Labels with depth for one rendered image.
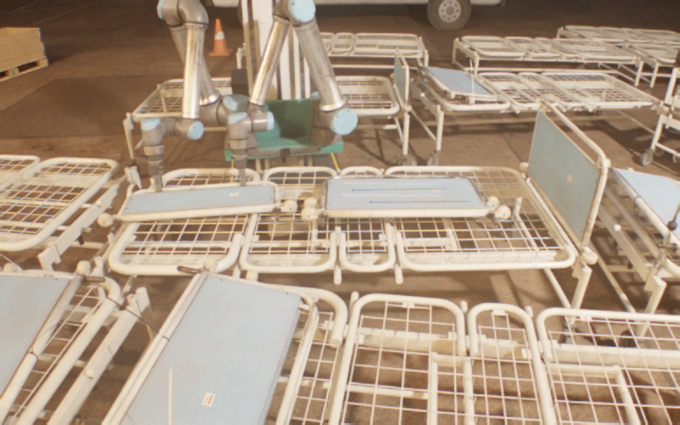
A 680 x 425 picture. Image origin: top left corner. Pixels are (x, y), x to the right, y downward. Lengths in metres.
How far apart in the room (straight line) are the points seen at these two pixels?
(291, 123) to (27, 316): 1.70
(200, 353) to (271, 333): 0.22
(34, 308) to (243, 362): 0.80
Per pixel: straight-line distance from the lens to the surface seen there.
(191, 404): 1.42
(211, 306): 1.66
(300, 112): 2.86
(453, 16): 9.60
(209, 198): 2.38
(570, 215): 2.27
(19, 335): 1.86
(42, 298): 1.98
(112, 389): 2.33
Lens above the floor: 1.65
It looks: 31 degrees down
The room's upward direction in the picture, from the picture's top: 1 degrees clockwise
